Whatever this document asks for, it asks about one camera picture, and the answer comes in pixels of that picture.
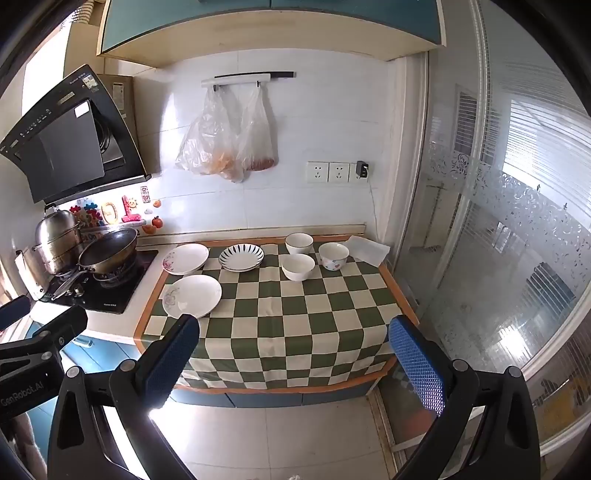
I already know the black range hood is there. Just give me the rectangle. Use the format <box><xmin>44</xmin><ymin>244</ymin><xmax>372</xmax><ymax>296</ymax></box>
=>
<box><xmin>0</xmin><ymin>64</ymin><xmax>152</xmax><ymax>205</ymax></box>

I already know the narrow clear plastic bag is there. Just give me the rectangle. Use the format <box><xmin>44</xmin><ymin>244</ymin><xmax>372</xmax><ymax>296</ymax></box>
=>
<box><xmin>236</xmin><ymin>83</ymin><xmax>279</xmax><ymax>172</ymax></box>

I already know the wall hook rail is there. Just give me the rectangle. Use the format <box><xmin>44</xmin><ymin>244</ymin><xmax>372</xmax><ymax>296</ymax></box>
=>
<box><xmin>201</xmin><ymin>71</ymin><xmax>296</xmax><ymax>88</ymax></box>

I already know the plain white bowl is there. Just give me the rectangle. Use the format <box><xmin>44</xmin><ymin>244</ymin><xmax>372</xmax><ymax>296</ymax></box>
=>
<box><xmin>281</xmin><ymin>253</ymin><xmax>316</xmax><ymax>282</ymax></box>
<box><xmin>285</xmin><ymin>233</ymin><xmax>315</xmax><ymax>256</ymax></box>

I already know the stainless steel steamer pot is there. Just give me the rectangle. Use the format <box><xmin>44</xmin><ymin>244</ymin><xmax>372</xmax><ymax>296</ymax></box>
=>
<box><xmin>32</xmin><ymin>205</ymin><xmax>86</xmax><ymax>275</ymax></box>

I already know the blue wall cabinet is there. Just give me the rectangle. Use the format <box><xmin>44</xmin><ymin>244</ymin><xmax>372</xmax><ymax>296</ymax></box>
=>
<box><xmin>96</xmin><ymin>0</ymin><xmax>446</xmax><ymax>70</ymax></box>

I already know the grey floral white plate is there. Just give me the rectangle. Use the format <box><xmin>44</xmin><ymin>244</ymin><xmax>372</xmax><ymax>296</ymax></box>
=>
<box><xmin>161</xmin><ymin>274</ymin><xmax>223</xmax><ymax>319</ymax></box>

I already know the large clear plastic bag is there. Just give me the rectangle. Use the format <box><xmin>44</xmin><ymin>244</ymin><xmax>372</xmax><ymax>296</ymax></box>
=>
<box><xmin>174</xmin><ymin>85</ymin><xmax>245</xmax><ymax>183</ymax></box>

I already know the thin power cable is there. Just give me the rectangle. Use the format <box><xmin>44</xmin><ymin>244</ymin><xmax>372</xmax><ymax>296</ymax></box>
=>
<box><xmin>365</xmin><ymin>175</ymin><xmax>386</xmax><ymax>243</ymax></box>

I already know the person's left forearm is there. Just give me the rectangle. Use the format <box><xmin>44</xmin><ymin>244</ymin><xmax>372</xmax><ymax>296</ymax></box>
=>
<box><xmin>0</xmin><ymin>411</ymin><xmax>49</xmax><ymax>480</ymax></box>

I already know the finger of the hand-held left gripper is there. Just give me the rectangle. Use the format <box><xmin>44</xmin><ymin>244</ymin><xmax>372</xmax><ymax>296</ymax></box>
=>
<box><xmin>0</xmin><ymin>295</ymin><xmax>31</xmax><ymax>331</ymax></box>
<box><xmin>30</xmin><ymin>305</ymin><xmax>88</xmax><ymax>352</ymax></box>

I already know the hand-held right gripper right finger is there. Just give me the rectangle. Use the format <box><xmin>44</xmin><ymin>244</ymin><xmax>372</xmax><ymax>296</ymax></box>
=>
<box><xmin>389</xmin><ymin>316</ymin><xmax>541</xmax><ymax>480</ymax></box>

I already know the white corrugated duct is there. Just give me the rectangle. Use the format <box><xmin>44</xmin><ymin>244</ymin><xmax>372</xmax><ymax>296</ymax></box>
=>
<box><xmin>69</xmin><ymin>0</ymin><xmax>100</xmax><ymax>28</ymax></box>

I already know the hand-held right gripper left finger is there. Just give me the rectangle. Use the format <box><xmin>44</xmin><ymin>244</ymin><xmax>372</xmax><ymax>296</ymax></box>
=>
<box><xmin>47</xmin><ymin>314</ymin><xmax>201</xmax><ymax>480</ymax></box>

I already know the floral white bowl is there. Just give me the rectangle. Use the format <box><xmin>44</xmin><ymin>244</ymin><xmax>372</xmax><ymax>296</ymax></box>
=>
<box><xmin>318</xmin><ymin>242</ymin><xmax>350</xmax><ymax>271</ymax></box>

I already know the speckled stone counter ledge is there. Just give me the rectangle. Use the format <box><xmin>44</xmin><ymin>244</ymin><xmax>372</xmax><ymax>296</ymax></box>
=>
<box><xmin>139</xmin><ymin>223</ymin><xmax>368</xmax><ymax>243</ymax></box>

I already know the colourful flower wall sticker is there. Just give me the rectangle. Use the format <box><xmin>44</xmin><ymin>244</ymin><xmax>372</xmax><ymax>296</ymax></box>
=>
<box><xmin>69</xmin><ymin>198</ymin><xmax>105</xmax><ymax>227</ymax></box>

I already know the green checkered tablecloth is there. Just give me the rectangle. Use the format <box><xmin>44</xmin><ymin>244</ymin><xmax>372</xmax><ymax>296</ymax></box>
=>
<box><xmin>134</xmin><ymin>236</ymin><xmax>421</xmax><ymax>394</ymax></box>

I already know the black gas stove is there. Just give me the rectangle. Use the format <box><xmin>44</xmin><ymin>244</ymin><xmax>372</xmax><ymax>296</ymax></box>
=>
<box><xmin>39</xmin><ymin>249</ymin><xmax>158</xmax><ymax>315</ymax></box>

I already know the dark wok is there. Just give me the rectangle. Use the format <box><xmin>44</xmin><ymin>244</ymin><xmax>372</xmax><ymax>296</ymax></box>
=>
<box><xmin>51</xmin><ymin>227</ymin><xmax>139</xmax><ymax>301</ymax></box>

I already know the metallic hood chimney cover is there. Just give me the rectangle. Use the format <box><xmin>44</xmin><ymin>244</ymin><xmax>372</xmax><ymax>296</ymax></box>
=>
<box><xmin>96</xmin><ymin>74</ymin><xmax>136</xmax><ymax>176</ymax></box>

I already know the frosted glass sliding door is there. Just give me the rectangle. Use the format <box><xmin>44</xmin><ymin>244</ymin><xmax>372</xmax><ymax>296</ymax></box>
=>
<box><xmin>397</xmin><ymin>0</ymin><xmax>591</xmax><ymax>457</ymax></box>

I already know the black striped white plate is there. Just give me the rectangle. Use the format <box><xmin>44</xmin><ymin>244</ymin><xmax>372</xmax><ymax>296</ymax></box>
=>
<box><xmin>219</xmin><ymin>243</ymin><xmax>265</xmax><ymax>272</ymax></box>

